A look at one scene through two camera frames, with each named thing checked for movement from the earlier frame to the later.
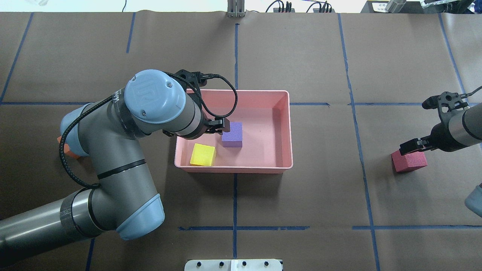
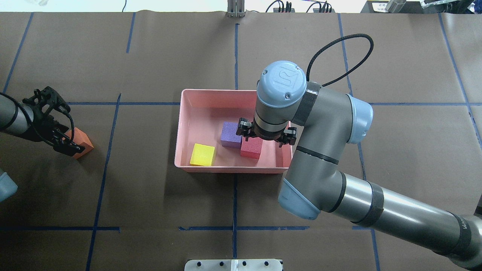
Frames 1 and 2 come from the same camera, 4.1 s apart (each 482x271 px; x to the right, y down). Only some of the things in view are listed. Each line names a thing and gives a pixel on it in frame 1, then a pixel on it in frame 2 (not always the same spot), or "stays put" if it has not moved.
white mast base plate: [233, 265] stays put
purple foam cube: [233, 139] stays put
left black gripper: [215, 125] -> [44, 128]
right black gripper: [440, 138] -> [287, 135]
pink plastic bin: [266, 138] stays put
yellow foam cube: [203, 155] stays put
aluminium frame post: [235, 8] stays put
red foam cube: [410, 161] -> [252, 148]
